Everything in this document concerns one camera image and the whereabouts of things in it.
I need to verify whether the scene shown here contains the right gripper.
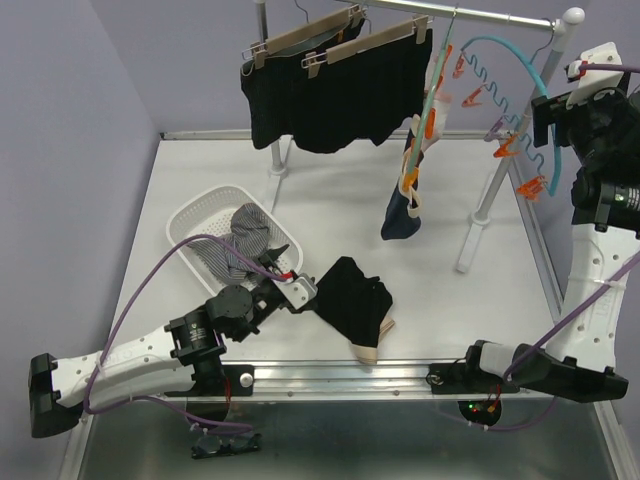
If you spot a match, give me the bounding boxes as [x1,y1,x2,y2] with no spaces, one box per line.
[533,84,631,168]

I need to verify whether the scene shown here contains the grey striped underwear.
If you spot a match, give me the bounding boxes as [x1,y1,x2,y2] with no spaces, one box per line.
[189,203,270,285]

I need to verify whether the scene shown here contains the black underwear beige waistband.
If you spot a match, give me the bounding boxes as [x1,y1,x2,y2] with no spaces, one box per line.
[315,256,395,365]

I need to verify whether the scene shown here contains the green plastic clip hanger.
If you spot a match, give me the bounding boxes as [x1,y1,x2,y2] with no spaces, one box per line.
[402,6,458,192]

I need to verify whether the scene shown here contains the navy blue underwear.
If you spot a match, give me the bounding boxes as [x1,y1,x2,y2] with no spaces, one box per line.
[381,115,422,241]

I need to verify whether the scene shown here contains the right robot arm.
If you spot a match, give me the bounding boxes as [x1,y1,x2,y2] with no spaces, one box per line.
[426,72,639,403]

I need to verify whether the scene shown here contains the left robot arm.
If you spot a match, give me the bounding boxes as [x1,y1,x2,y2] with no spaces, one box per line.
[28,247,317,438]

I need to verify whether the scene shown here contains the white underwear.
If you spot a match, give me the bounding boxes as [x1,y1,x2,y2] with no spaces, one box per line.
[421,92,453,153]

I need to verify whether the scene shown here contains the front wooden clip hanger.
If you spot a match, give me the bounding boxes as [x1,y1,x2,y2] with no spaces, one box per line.
[300,15,433,78]

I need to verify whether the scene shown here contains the wooden clip hanger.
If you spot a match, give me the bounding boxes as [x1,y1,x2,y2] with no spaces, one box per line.
[241,1,367,69]
[300,15,433,78]

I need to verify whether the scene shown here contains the rear wooden clip hanger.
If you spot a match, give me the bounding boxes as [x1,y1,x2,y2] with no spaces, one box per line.
[241,1,367,69]

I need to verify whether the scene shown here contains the purple clothes peg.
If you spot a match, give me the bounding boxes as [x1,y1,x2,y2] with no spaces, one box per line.
[484,116,505,142]

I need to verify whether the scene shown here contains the orange clothes peg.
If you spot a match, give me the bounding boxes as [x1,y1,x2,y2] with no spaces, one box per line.
[493,135,518,158]

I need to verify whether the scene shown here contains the white perforated plastic basket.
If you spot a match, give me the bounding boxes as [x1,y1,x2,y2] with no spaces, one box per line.
[165,184,303,272]

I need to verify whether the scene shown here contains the metal clothes rack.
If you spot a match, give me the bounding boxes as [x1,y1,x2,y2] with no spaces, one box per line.
[249,1,586,274]

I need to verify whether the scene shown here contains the rear black shorts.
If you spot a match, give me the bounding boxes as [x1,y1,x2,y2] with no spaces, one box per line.
[240,19,364,150]

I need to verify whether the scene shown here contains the black shorts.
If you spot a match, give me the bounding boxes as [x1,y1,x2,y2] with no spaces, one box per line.
[240,19,364,150]
[288,29,433,154]

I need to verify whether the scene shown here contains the front black shorts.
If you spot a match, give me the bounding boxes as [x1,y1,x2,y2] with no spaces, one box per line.
[288,29,433,154]

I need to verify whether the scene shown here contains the black eyeglasses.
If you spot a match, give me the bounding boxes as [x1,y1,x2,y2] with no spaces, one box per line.
[191,433,262,460]

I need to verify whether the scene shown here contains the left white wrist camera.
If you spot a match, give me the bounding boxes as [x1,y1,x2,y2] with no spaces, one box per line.
[276,273,317,310]

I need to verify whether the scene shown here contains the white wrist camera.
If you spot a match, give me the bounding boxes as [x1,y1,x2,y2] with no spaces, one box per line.
[276,273,317,310]
[564,42,626,106]

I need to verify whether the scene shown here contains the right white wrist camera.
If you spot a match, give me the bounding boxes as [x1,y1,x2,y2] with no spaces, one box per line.
[564,42,626,106]

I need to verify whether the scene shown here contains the aluminium mounting rail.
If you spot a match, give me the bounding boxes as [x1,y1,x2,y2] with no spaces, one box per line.
[82,357,614,401]

